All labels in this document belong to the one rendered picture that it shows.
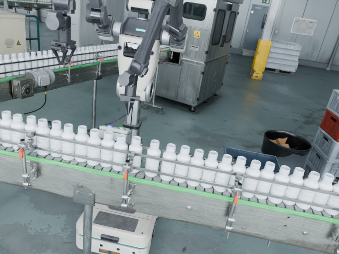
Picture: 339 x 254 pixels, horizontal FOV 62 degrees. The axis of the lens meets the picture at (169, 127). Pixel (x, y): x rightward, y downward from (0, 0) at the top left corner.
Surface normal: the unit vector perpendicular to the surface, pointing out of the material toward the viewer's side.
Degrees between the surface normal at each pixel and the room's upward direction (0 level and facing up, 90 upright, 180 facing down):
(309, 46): 90
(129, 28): 90
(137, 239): 31
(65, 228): 0
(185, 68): 90
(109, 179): 90
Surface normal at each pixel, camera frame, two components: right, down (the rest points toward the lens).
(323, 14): -0.15, 0.38
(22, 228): 0.14, -0.90
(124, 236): 0.04, -0.58
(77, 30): -0.45, 0.30
